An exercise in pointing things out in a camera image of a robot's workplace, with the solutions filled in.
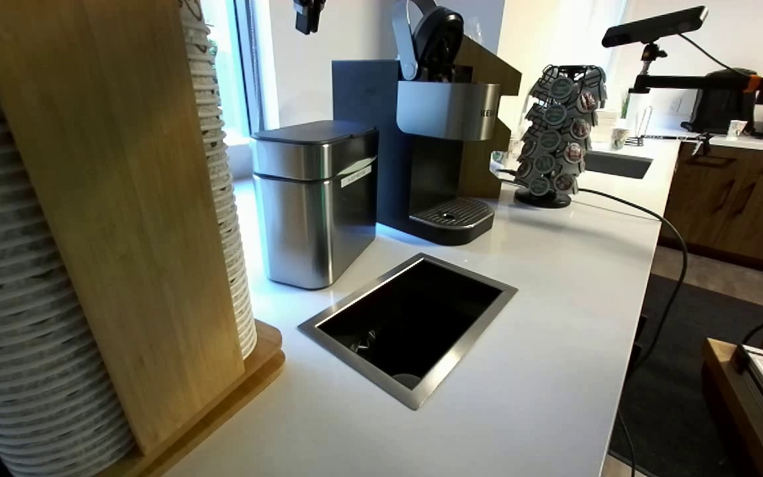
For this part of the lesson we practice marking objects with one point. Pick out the dark countertop sink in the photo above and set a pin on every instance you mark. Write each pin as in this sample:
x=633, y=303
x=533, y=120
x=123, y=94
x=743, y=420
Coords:
x=616, y=165

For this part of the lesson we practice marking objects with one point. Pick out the black silver coffee maker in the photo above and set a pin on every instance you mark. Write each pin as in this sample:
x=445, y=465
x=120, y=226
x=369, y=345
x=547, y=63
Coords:
x=437, y=108

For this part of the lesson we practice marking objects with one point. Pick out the black trash can lid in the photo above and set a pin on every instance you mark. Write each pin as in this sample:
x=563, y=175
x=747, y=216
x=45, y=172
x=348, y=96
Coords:
x=319, y=133

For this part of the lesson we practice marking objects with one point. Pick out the dark floor mat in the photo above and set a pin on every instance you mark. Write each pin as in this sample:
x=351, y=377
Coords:
x=674, y=397

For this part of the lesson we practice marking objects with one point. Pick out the wooden cup dispenser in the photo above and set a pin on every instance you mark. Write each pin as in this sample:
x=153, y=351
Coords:
x=107, y=220

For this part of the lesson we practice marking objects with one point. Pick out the black stereo camera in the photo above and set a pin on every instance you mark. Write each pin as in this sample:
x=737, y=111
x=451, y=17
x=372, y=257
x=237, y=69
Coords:
x=654, y=27

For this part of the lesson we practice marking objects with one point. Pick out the black ribbed drip tray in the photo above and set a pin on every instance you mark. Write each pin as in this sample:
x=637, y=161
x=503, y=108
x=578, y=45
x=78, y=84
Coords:
x=451, y=216

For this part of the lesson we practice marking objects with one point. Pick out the wooden robot cart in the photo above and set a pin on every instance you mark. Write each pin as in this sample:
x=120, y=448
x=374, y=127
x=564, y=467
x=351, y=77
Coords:
x=735, y=405

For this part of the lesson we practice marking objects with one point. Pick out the stainless steel trash can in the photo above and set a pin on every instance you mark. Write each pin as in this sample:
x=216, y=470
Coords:
x=311, y=229

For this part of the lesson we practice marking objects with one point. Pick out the coffee pod carousel rack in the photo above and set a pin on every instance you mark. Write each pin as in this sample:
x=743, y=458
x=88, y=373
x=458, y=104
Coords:
x=557, y=133

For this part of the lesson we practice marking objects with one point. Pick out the small glass cup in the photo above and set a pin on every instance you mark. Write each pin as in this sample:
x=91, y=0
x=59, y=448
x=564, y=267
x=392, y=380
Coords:
x=620, y=139

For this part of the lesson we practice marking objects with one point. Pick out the window with frame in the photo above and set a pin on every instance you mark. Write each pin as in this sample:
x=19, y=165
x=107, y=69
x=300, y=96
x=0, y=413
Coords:
x=238, y=69

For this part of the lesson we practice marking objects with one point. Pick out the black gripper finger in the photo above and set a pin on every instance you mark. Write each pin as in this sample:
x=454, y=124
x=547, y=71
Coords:
x=307, y=13

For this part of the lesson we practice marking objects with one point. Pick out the brown wooden cabinet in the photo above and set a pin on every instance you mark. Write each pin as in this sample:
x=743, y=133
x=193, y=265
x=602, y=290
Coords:
x=735, y=206

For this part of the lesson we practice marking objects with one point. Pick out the steel framed countertop waste chute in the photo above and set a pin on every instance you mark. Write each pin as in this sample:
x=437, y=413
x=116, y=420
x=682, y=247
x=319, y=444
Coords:
x=408, y=326

